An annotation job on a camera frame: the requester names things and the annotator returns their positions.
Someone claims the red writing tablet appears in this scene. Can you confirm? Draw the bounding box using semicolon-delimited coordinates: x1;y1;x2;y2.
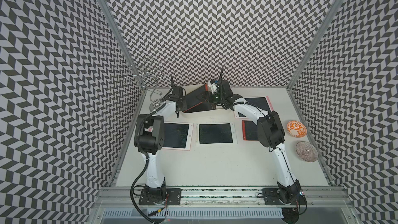
184;102;216;114
186;85;210;110

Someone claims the pink writing tablet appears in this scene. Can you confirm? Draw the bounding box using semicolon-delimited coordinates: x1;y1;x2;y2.
161;122;193;151
234;96;274;119

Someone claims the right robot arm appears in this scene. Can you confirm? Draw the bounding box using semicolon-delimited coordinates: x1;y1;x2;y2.
210;69;308;216

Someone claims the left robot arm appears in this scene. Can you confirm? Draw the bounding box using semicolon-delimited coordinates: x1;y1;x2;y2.
130;76;184;224

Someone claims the orange patterned bowl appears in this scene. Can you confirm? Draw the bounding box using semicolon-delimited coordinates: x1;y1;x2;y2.
287;120;307;138

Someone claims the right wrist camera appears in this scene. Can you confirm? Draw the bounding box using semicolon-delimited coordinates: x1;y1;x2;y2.
208;81;218;93

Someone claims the chrome wire stand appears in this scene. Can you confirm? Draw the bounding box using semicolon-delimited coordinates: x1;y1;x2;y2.
125;56;165;108

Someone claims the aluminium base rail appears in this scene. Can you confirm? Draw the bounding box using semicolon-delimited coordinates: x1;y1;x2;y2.
90;186;358;224

